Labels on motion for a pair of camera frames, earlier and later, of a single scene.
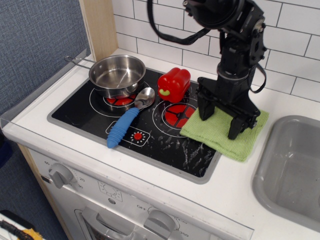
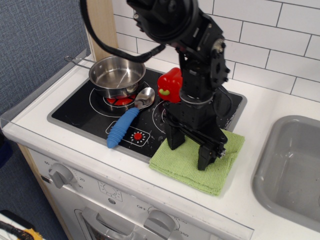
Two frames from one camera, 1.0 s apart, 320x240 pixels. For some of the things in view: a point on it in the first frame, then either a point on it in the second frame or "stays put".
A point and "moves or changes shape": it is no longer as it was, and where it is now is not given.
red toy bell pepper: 173,85 stays put
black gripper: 230,91 -> 197,120
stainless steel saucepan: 118,76 stays put
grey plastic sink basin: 287,175 stays put
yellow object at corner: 35,235 stays put
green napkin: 212,134 moves or changes shape
